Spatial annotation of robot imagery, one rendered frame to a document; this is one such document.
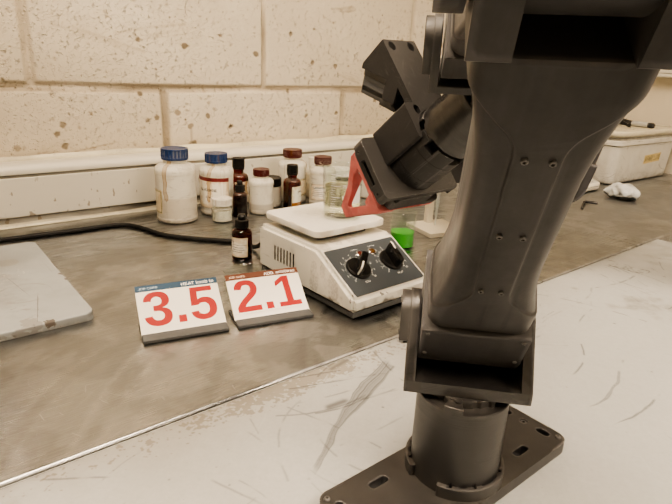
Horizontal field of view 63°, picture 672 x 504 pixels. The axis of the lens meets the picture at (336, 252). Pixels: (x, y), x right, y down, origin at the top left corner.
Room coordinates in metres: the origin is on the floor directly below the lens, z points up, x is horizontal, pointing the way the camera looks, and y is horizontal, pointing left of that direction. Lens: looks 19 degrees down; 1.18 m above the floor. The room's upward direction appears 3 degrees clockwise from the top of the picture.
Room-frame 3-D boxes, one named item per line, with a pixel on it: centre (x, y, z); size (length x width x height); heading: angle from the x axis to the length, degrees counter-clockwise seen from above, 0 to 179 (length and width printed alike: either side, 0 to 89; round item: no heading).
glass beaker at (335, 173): (0.71, 0.00, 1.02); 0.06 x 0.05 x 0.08; 74
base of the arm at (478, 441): (0.33, -0.09, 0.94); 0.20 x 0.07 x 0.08; 130
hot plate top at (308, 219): (0.72, 0.02, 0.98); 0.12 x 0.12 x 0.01; 41
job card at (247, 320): (0.59, 0.08, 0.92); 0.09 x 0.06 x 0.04; 116
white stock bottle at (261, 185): (1.04, 0.15, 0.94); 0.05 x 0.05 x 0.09
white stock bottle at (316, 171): (1.13, 0.04, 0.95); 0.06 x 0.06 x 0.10
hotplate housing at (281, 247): (0.70, 0.00, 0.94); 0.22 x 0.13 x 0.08; 41
